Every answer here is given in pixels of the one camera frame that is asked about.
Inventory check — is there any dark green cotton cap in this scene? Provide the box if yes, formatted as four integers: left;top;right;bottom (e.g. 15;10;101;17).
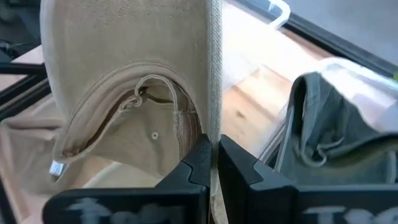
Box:
275;71;398;185

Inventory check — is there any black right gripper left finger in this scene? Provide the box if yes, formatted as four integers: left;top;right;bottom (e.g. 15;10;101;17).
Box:
42;133;213;224

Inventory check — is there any black table frame rail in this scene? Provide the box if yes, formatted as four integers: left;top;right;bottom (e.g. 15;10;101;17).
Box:
236;0;398;78

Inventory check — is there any black frame strut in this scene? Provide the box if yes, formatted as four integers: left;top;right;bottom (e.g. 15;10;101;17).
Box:
0;61;47;76
0;73;53;122

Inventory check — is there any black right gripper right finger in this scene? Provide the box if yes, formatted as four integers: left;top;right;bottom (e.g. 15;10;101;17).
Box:
218;134;398;224

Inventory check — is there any beige cotton cap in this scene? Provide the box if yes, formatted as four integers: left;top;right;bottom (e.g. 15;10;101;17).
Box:
39;0;229;224
0;93;68;197
81;160;164;190

